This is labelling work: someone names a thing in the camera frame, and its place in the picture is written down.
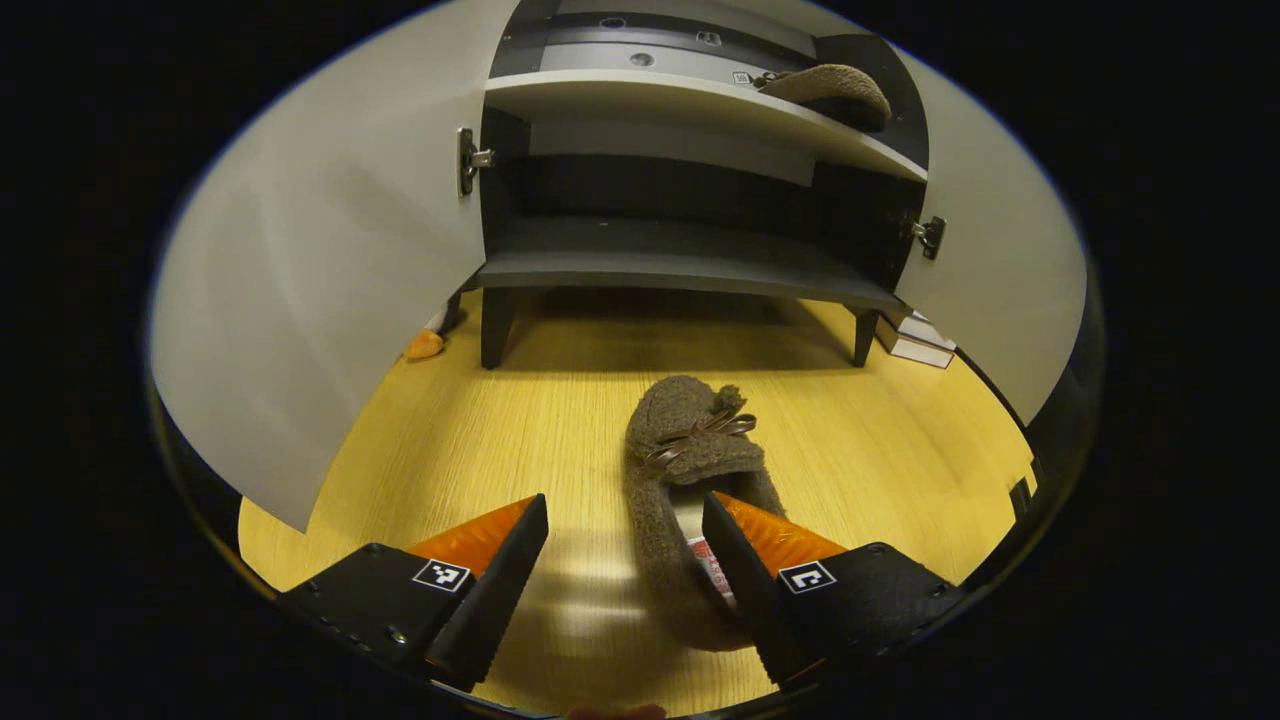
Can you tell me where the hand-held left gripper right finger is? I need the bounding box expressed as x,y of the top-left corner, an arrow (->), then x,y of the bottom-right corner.
702,492 -> 966,686

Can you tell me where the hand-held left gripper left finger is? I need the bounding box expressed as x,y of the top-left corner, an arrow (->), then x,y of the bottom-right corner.
280,494 -> 549,691

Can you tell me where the brown fuzzy shoe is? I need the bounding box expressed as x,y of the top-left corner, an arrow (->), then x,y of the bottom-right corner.
625,375 -> 791,651
755,64 -> 893,133

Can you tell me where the white shoe cabinet door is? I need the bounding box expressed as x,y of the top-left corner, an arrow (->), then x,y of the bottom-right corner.
150,0 -> 521,533
790,0 -> 1089,426

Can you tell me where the penguin plush toy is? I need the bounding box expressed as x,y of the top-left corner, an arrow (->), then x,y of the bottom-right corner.
403,308 -> 453,362

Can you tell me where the black backdrop cloth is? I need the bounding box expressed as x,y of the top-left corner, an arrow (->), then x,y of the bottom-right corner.
960,350 -> 1093,591

